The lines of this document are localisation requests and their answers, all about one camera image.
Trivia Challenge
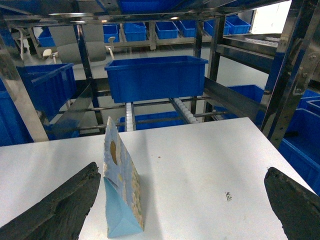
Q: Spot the flower gift bag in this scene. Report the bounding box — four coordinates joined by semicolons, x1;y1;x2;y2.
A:
103;117;145;238

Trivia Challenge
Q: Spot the blue crate on rollers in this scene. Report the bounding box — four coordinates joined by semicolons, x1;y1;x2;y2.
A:
104;55;208;103

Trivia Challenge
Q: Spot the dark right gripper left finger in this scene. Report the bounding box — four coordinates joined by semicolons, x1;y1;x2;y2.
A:
0;162;101;240

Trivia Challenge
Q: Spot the big blue crate left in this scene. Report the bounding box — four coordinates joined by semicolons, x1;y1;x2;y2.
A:
17;63;77;121

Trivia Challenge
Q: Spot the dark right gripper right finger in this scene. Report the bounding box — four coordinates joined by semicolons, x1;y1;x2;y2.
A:
264;167;320;240

